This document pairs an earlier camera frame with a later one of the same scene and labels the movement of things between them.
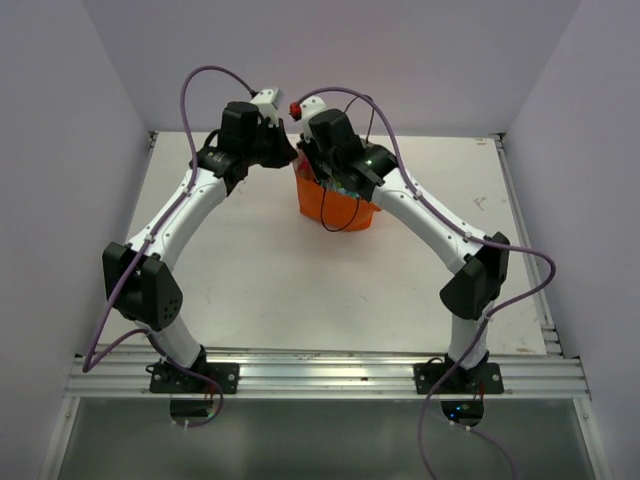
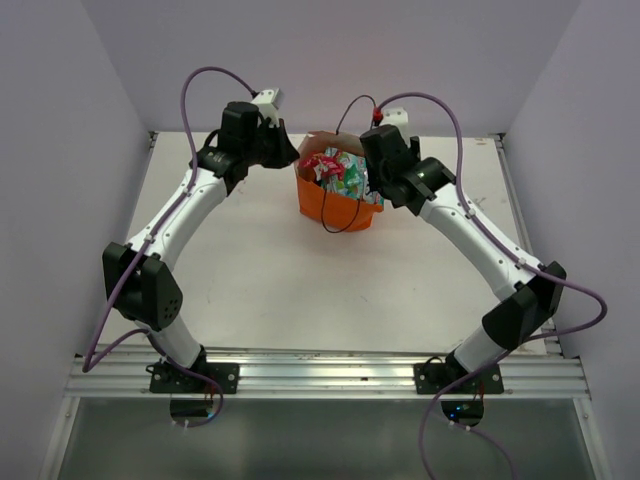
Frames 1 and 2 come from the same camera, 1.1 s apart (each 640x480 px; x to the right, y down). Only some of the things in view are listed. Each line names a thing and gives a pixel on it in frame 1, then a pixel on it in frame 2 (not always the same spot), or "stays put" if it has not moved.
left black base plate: x=163 y=380 stays put
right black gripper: x=308 y=151 to x=415 y=148
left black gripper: x=285 y=153 stays put
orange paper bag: x=336 y=211 stays put
